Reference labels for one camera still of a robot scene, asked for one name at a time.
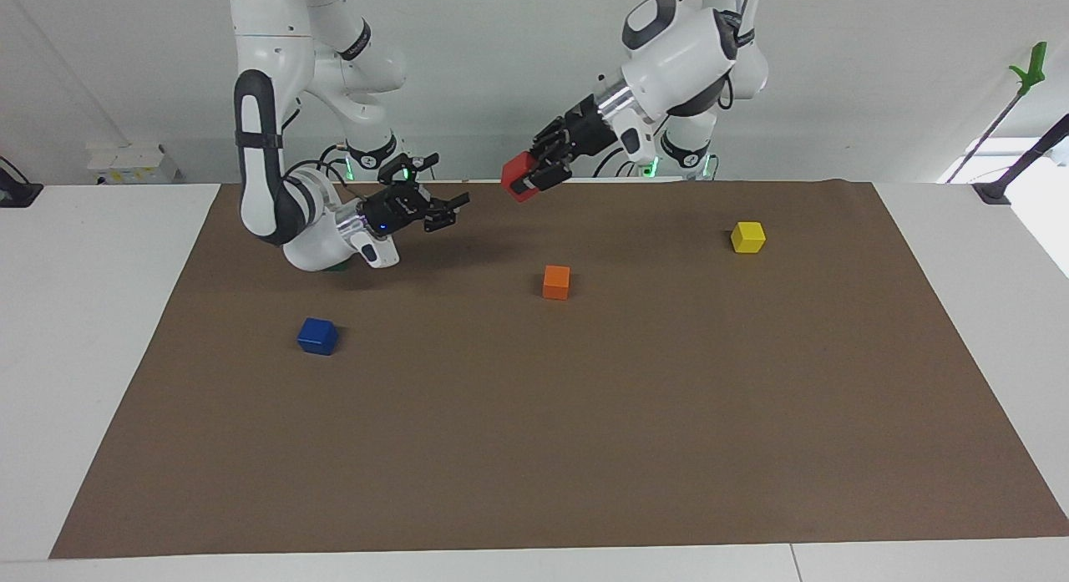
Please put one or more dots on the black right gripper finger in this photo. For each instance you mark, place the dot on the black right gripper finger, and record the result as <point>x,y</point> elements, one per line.
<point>399,169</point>
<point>447,210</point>

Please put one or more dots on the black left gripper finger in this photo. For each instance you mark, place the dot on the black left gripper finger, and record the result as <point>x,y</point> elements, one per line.
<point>547,178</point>
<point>544,154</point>

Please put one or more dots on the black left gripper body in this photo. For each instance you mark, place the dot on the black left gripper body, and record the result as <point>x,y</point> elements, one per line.
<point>580,131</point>

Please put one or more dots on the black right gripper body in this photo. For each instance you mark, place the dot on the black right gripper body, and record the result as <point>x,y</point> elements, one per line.
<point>397,210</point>

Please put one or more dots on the red wooden block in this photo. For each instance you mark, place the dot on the red wooden block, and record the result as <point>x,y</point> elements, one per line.
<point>516,174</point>

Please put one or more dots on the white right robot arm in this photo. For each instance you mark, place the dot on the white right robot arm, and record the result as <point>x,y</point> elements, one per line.
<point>259,73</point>

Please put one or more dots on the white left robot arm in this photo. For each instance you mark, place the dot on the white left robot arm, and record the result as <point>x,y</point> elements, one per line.
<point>685,48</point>

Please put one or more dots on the orange wooden block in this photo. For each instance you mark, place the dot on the orange wooden block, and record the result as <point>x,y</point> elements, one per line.
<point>556,282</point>

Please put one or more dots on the blue wooden block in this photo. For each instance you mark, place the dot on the blue wooden block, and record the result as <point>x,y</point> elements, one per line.
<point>318,337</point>

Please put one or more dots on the yellow wooden block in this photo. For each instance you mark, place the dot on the yellow wooden block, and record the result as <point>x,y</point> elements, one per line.
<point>748,237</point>

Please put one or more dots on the brown paper mat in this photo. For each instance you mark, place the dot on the brown paper mat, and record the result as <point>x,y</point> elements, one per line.
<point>543,440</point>

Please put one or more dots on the white power box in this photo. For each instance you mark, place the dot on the white power box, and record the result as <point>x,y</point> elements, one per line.
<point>125,166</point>

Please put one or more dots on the black table clamp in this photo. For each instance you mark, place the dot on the black table clamp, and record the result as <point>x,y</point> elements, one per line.
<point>17,194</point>

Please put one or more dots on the black angled stand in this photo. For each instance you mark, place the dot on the black angled stand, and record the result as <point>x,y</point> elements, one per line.
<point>1023,164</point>

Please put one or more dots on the green-tipped grey pole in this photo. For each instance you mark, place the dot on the green-tipped grey pole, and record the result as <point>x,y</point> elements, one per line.
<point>1034,68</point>

